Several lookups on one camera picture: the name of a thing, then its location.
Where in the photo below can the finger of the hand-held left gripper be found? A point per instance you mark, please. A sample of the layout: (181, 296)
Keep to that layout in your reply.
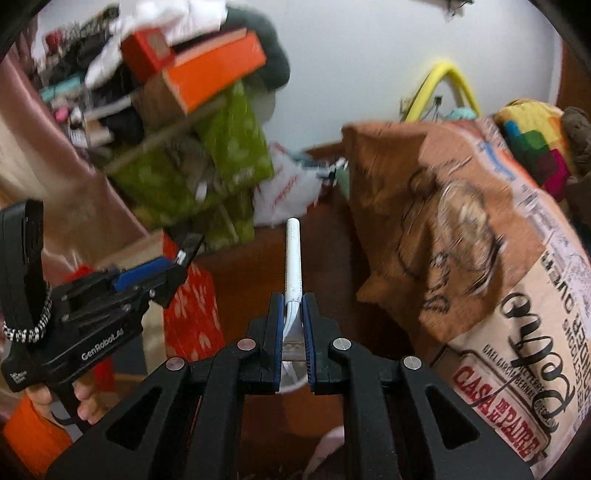
(124, 307)
(138, 276)

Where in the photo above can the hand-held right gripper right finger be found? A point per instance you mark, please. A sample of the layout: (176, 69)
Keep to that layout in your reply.
(308, 337)

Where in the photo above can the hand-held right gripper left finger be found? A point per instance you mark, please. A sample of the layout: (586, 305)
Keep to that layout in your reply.
(277, 337)

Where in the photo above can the person's left hand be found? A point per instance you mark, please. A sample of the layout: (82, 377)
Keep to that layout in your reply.
(87, 401)

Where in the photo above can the pale pink cloth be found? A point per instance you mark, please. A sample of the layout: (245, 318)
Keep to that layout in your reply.
(323, 450)

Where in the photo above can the pink satin curtain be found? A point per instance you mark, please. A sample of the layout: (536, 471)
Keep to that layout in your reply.
(27, 138)

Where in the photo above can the wooden board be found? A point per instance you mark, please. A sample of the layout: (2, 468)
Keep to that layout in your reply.
(161, 136)

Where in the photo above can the white plastic bag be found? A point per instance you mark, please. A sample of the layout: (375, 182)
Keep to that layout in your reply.
(286, 189)

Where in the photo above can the orange cloth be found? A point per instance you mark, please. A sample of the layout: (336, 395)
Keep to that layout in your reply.
(27, 434)

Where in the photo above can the mint green container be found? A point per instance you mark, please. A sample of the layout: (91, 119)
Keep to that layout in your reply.
(342, 177)

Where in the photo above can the pile of mixed clothes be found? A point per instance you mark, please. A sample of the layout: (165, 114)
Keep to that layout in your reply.
(74, 55)

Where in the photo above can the brown printed blanket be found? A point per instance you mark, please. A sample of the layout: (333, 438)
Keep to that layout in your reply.
(461, 194)

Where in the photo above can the long orange box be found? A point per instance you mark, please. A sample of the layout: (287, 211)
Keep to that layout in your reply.
(217, 74)

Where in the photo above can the small red box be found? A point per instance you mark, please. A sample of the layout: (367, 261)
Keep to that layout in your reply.
(147, 48)

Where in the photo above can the dark grey bag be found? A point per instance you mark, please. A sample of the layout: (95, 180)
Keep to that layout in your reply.
(272, 50)

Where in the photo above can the white cloth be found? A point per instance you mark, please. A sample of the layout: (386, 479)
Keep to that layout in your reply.
(194, 18)

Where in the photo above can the teal cloth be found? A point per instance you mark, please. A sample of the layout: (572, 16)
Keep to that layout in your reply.
(459, 114)

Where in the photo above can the yellow hoop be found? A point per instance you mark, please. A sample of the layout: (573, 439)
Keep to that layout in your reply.
(443, 69)

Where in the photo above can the colourful patchwork pillow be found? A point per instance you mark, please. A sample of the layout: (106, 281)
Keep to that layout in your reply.
(531, 134)

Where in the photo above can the brown plush toy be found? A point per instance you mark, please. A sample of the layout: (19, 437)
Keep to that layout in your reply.
(577, 124)

